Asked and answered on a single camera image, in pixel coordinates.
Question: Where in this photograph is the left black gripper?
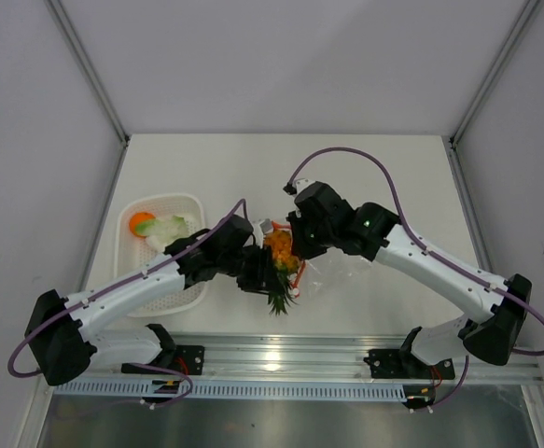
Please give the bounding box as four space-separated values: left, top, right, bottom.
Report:
219 244 285 297

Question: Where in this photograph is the small orange pineapple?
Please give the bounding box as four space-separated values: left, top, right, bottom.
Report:
263 221 306 315

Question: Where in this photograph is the clear zip bag orange zipper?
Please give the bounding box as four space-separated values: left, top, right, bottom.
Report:
271 222 375 300

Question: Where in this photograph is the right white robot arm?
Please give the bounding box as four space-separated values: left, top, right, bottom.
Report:
285 179 532 377

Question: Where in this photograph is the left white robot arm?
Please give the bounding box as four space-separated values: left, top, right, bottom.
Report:
24 215 279 386

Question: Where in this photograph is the green white cabbage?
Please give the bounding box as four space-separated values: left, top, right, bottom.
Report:
138 215 189 252

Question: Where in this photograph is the white perforated plastic basket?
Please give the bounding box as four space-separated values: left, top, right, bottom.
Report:
114 193 207 318

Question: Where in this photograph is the orange fruit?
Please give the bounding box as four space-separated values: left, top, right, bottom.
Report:
129 212 156 238

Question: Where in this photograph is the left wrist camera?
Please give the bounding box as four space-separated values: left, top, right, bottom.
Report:
258 218 274 235

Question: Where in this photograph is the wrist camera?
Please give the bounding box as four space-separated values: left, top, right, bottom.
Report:
283 178 314 197
258 218 274 235

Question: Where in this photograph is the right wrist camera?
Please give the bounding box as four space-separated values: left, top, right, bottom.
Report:
283 178 314 197

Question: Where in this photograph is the aluminium mounting rail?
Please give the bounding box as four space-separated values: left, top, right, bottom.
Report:
172 333 544 385

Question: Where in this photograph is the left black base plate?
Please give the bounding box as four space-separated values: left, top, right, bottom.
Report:
147 345 205 376

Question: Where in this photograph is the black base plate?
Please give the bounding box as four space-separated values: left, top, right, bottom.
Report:
363 349 455 380
147 345 205 376

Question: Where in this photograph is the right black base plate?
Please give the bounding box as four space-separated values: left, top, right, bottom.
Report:
363 349 455 380

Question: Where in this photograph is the slotted grey cable duct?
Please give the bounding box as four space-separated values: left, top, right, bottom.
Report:
54 377 407 402

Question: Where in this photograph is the right aluminium frame post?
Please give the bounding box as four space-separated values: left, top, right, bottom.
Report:
449 0 544 150

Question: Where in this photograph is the aluminium frame post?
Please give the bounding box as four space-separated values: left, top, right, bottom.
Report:
449 0 544 150
44 0 130 147

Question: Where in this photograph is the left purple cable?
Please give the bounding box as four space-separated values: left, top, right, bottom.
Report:
7 198 249 378

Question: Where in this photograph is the left aluminium frame post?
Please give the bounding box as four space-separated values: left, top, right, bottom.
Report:
44 0 130 147

